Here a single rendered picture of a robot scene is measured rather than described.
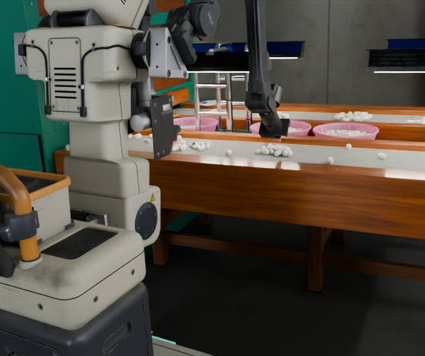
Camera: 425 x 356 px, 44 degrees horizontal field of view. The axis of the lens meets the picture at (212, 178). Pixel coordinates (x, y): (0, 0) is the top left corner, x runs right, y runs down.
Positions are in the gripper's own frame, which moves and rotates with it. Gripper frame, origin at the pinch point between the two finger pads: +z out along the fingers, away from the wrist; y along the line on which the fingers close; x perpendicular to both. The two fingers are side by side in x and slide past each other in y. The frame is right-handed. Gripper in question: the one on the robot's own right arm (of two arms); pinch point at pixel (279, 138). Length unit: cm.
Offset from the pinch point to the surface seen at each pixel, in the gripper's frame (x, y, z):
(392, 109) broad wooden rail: -55, -30, 71
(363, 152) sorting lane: -4.1, -27.5, 15.9
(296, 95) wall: -139, 55, 193
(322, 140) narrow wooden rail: -9.9, -11.1, 19.2
